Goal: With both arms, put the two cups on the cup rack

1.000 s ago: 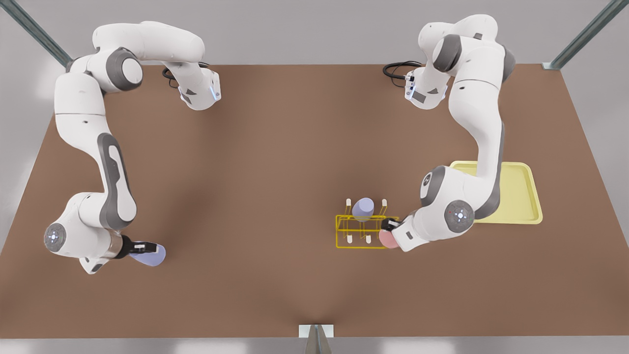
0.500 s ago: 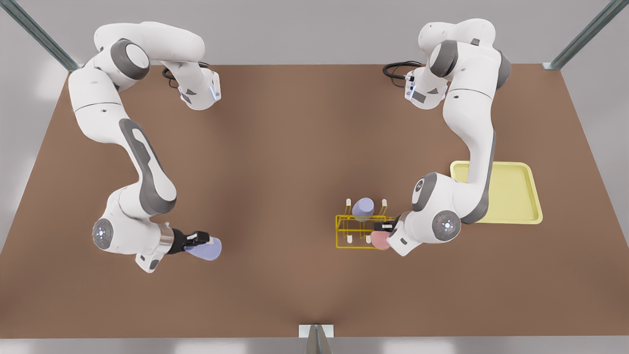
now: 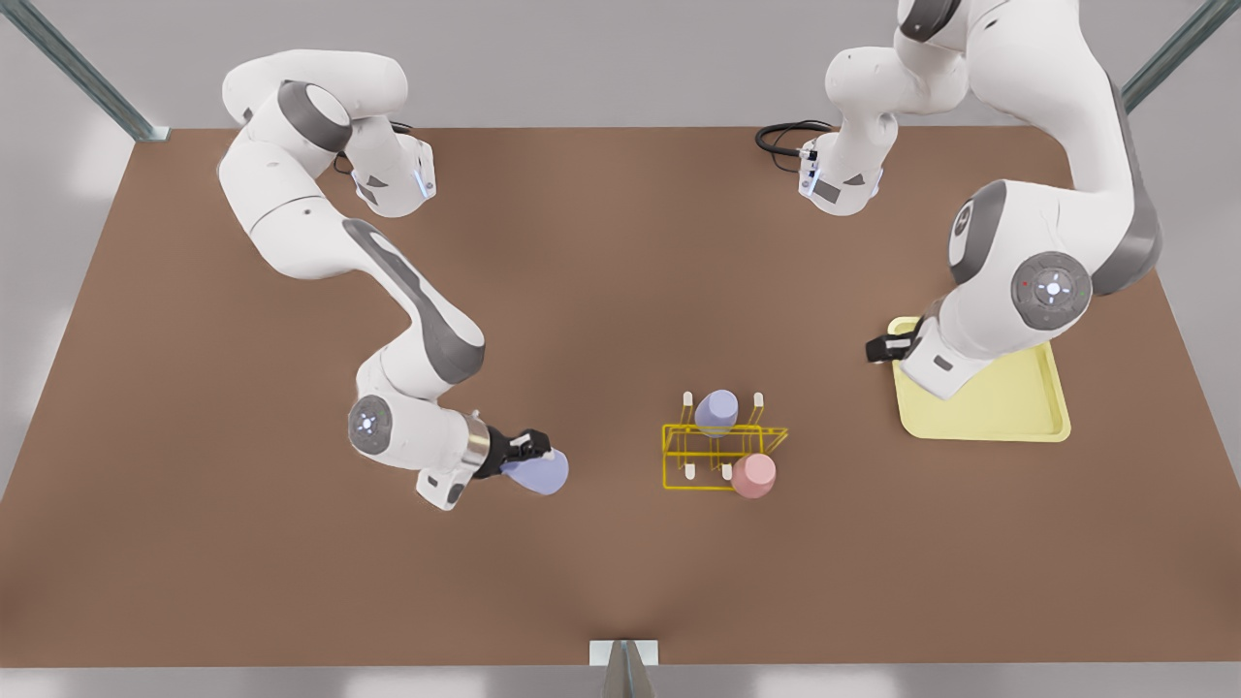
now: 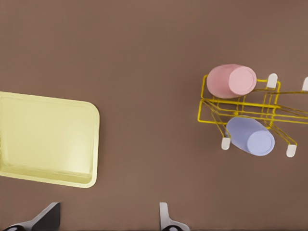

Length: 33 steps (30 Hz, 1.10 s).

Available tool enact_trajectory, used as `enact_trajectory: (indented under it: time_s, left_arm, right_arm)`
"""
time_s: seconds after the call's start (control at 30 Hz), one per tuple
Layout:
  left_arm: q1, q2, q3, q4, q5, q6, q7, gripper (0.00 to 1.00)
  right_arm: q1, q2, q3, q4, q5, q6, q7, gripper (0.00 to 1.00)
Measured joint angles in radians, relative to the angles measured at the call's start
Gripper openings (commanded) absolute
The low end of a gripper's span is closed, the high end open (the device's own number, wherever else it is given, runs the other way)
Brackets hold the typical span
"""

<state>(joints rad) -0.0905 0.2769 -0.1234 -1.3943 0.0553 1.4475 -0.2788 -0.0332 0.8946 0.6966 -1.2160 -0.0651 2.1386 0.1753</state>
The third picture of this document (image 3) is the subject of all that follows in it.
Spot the lavender blue cup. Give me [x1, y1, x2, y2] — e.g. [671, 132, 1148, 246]
[694, 390, 741, 434]
[501, 449, 570, 496]

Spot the pale yellow tray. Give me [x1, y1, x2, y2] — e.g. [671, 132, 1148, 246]
[888, 317, 1072, 443]

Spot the pink cup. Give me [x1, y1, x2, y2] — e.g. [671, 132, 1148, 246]
[731, 454, 778, 499]

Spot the yellow wire cup rack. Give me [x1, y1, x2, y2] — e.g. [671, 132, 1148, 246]
[662, 391, 789, 492]

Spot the black cable loop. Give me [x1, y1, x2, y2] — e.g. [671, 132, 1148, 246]
[755, 120, 838, 175]

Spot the silver frame post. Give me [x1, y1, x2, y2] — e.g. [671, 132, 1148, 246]
[0, 0, 171, 143]
[1122, 0, 1241, 111]
[589, 639, 659, 698]

